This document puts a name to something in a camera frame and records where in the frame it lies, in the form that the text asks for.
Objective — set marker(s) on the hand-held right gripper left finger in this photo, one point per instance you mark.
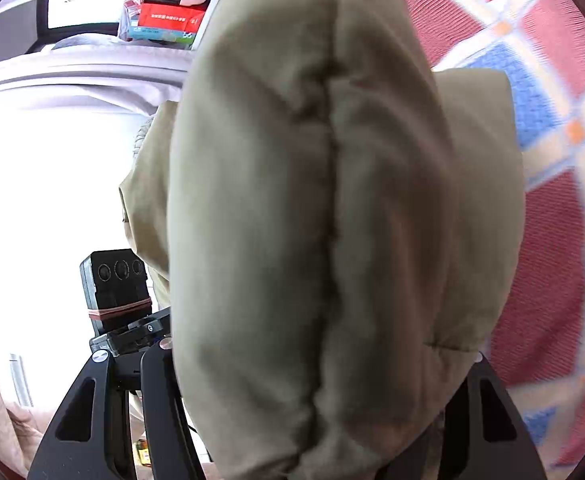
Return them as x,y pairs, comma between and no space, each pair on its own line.
92,425

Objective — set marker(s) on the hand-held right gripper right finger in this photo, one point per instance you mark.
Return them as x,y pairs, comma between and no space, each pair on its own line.
492,425

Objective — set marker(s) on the khaki puffer jacket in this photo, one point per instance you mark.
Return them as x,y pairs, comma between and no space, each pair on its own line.
322,210

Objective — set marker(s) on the round grey-green pleated cushion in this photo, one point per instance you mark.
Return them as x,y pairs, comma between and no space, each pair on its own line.
145,137

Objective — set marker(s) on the white shelf unit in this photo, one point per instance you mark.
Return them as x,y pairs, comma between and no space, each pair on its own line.
82,67

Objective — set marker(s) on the teal box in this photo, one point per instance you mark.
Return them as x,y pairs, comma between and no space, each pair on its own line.
160,37

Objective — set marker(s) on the red box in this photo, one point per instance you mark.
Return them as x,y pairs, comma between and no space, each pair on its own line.
170,16

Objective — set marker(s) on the leaf patterned patchwork bedspread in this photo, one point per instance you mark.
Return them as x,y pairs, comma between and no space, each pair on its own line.
547,35

